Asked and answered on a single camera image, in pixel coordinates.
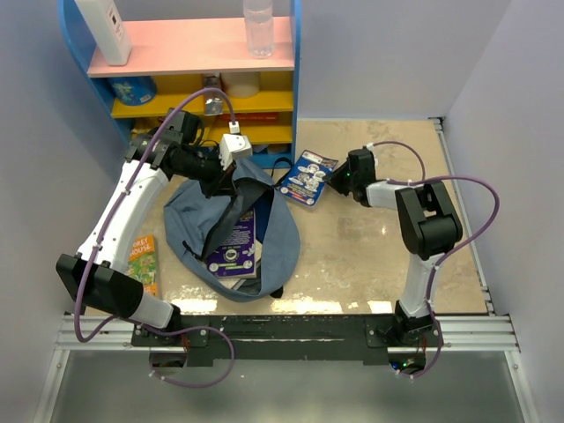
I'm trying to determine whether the blue round tin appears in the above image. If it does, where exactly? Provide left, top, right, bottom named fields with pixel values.
left=108, top=76, right=157, bottom=107

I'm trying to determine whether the purple cover book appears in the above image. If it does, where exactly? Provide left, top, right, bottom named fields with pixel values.
left=205, top=210, right=256, bottom=279

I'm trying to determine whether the white rectangular box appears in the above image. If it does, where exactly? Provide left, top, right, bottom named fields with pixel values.
left=76, top=0, right=132, bottom=66

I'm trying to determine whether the blue cartoon book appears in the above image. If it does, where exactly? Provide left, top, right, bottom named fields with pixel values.
left=278, top=150, right=338, bottom=207

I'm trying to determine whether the white coffee cover book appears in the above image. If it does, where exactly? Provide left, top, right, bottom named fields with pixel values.
left=219, top=241, right=263, bottom=289

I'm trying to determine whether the yellow snack bag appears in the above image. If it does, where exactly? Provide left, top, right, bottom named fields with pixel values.
left=130, top=116, right=165, bottom=139

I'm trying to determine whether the blue shelf unit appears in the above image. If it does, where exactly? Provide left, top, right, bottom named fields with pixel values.
left=57, top=1, right=301, bottom=169

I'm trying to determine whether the aluminium frame rail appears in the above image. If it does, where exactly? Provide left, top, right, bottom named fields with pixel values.
left=56, top=315, right=520, bottom=352

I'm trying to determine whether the red flat box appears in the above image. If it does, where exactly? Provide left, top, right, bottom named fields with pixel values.
left=235, top=112, right=279, bottom=122

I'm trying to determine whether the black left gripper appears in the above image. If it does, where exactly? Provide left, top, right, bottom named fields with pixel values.
left=175, top=144, right=238, bottom=199

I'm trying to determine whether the clear plastic water bottle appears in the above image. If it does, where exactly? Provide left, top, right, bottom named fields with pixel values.
left=243, top=0, right=275, bottom=59

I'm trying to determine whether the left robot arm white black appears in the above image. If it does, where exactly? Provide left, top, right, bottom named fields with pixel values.
left=56, top=109, right=250, bottom=345

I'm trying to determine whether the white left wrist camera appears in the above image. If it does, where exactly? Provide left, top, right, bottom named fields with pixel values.
left=219, top=121, right=253, bottom=171

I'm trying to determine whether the orange green children book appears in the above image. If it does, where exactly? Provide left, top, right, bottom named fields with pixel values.
left=126, top=235, right=160, bottom=297

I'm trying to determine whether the blue fabric backpack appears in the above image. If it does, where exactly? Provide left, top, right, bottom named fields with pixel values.
left=164, top=159, right=301, bottom=302

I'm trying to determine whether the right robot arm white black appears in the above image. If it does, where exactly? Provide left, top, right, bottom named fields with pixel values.
left=323, top=147, right=463, bottom=346

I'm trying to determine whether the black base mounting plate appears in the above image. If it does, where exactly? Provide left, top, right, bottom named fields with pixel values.
left=131, top=314, right=442, bottom=368

